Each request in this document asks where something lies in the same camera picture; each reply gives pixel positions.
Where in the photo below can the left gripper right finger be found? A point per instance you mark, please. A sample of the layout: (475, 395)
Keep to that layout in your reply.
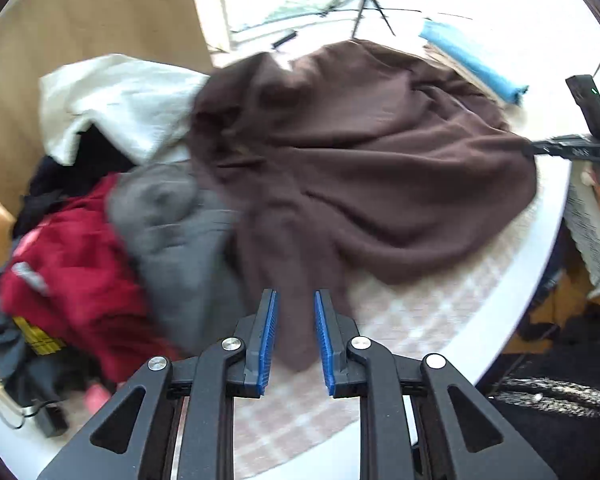
(419, 419)

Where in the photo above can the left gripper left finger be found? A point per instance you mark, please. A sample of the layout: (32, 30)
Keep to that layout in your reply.
(176, 412)

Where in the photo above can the brown fleece garment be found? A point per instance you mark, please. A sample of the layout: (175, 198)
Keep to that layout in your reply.
(357, 156)

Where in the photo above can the pink cloth piece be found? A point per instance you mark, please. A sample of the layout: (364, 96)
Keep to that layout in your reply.
(95, 397)

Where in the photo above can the white lace table cover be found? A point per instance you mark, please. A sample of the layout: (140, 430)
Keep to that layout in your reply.
(582, 217)

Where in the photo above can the folded beige cloth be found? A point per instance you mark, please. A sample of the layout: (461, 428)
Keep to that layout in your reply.
(440, 57)

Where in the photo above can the folded blue cloth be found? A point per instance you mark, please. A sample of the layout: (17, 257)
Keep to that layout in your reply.
(478, 56)

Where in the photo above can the plaid pink bed sheet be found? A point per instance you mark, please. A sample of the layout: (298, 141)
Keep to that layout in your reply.
(288, 436)

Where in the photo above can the dark slate blue garment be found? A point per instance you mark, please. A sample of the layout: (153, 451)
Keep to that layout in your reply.
(37, 368)

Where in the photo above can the red garment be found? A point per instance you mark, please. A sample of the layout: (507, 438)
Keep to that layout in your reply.
(73, 280)

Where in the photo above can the grey garment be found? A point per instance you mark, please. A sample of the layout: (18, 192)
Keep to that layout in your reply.
(175, 230)

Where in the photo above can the black garment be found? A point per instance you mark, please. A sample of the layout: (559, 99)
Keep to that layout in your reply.
(53, 184)

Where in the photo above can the white cotton garment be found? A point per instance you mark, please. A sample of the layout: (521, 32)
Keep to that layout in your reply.
(140, 107)

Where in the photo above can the light wooden board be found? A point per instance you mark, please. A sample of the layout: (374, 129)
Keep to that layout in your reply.
(38, 36)

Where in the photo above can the black camera box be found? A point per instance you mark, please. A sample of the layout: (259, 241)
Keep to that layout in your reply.
(584, 91)

